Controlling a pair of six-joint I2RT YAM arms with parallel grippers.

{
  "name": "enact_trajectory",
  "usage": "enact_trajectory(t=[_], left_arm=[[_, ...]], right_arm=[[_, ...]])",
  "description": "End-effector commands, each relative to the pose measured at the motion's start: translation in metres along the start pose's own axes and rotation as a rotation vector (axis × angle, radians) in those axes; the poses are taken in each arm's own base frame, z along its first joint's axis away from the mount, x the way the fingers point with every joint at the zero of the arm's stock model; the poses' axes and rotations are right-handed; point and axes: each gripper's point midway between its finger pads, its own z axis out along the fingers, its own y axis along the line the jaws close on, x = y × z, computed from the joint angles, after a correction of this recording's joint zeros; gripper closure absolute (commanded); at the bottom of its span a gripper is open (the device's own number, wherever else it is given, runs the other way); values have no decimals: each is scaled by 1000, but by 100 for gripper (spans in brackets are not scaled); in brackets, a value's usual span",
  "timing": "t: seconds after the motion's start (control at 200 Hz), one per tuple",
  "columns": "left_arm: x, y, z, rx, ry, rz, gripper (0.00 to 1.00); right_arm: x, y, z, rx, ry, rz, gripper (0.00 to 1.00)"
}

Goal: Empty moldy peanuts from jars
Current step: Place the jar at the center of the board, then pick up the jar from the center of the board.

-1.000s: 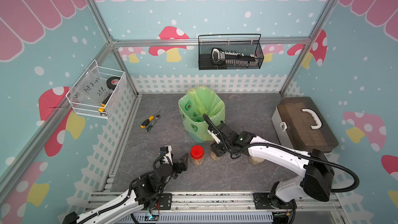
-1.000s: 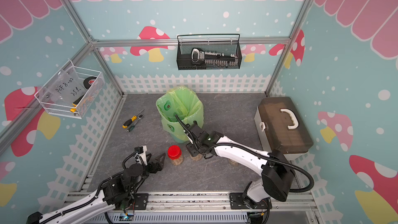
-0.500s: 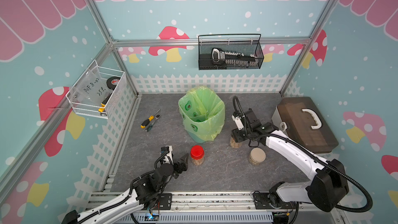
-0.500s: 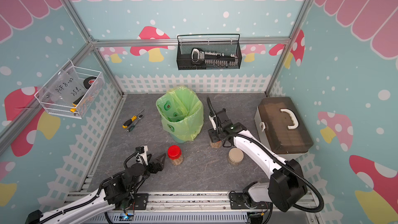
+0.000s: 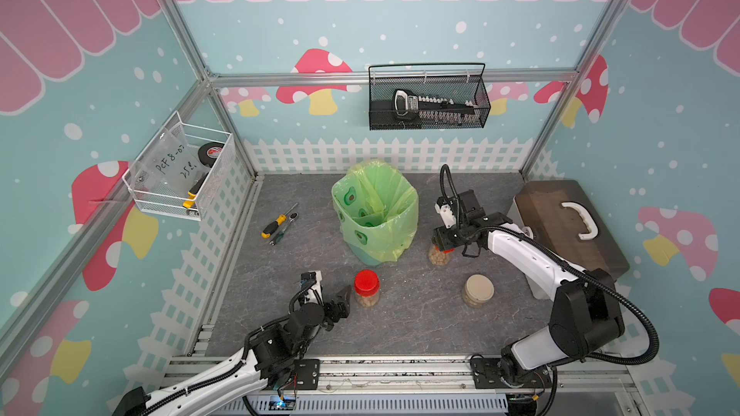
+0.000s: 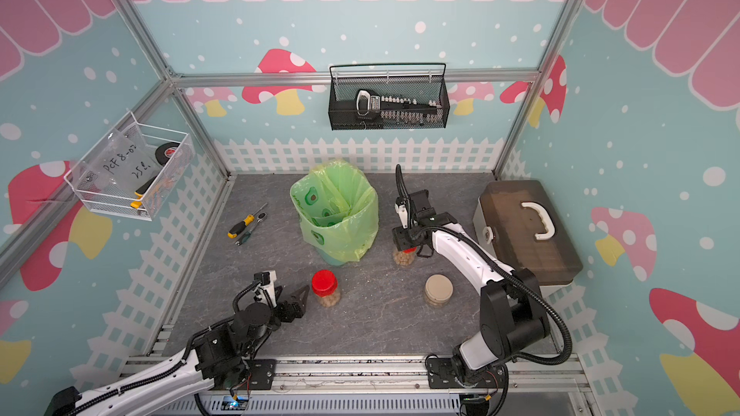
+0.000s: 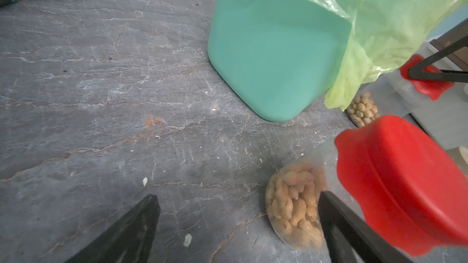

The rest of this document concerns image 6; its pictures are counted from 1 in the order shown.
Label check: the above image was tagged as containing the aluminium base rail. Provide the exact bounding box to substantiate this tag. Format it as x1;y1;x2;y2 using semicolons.
159;354;601;415

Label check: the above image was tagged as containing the black tape roll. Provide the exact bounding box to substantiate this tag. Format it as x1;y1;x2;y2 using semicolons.
155;142;180;167

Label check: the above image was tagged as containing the beige lid jar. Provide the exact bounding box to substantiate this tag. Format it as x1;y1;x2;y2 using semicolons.
424;273;454;307

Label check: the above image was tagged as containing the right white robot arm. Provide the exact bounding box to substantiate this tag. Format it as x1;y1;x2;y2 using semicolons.
392;165;574;386

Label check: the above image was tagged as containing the clear plastic bag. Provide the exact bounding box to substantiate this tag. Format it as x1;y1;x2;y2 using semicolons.
75;124;162;205

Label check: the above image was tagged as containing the socket set in basket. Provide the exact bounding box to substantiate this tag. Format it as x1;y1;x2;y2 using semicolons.
355;90;445;127

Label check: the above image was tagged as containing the green bag trash bin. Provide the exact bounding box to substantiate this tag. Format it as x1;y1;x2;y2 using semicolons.
290;159;379;267

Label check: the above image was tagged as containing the yellow handle screwdriver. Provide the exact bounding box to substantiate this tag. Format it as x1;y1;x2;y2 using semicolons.
227;203;268;239

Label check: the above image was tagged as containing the white wire wall basket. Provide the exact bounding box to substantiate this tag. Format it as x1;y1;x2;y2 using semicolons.
64;112;195;221

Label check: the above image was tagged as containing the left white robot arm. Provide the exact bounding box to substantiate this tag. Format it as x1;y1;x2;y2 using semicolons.
45;271;310;415

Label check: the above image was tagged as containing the black mesh wall basket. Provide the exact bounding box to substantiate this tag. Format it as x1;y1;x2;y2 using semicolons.
328;63;450;130

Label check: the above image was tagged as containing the yellow black tool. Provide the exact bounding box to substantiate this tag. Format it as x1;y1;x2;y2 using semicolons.
130;177;156;211

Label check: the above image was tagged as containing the brown lid storage box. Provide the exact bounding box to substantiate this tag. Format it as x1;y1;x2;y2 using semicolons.
473;180;583;296

